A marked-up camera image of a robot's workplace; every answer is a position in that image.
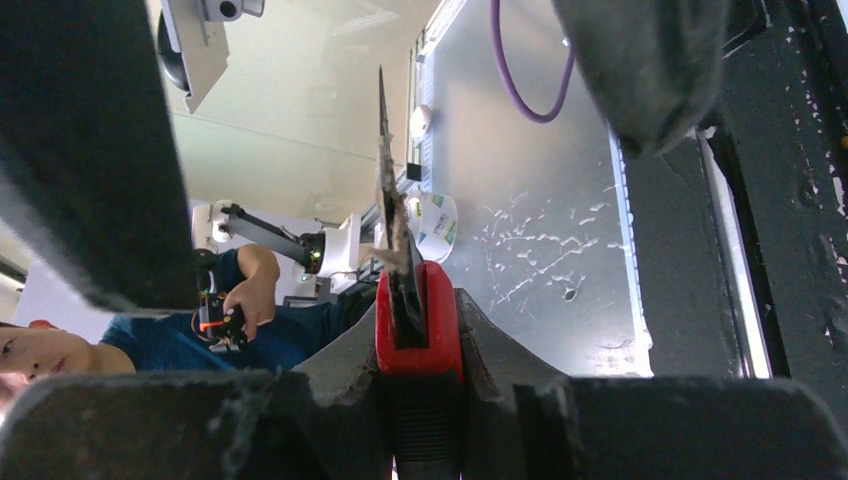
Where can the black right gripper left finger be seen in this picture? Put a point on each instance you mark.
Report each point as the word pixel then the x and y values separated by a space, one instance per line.
pixel 321 420

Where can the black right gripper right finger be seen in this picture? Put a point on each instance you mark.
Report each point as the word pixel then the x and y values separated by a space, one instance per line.
pixel 528 420

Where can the red black utility knife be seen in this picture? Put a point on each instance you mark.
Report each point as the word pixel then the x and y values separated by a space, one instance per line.
pixel 420 372

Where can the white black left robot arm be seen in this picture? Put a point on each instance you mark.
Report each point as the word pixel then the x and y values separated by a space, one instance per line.
pixel 90 177

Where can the person in blue shirt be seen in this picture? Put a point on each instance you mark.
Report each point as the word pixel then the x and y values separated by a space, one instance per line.
pixel 279 337

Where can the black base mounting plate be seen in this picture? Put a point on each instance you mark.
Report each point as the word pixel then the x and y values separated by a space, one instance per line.
pixel 740 233

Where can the grey overhead camera mount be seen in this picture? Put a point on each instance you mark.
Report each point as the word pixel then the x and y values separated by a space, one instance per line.
pixel 192 45

